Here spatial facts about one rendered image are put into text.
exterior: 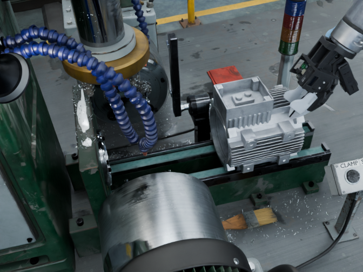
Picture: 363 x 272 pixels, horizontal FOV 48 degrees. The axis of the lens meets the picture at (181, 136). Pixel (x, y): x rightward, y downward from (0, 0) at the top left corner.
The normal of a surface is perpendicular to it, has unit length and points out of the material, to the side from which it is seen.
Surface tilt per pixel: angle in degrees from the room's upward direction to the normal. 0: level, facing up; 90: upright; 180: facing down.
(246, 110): 90
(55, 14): 0
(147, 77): 90
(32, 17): 0
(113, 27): 90
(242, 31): 0
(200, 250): 17
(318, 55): 90
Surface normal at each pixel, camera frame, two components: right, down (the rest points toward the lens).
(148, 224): -0.26, -0.66
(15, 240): 0.24, 0.67
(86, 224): -0.04, -0.72
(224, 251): 0.55, -0.68
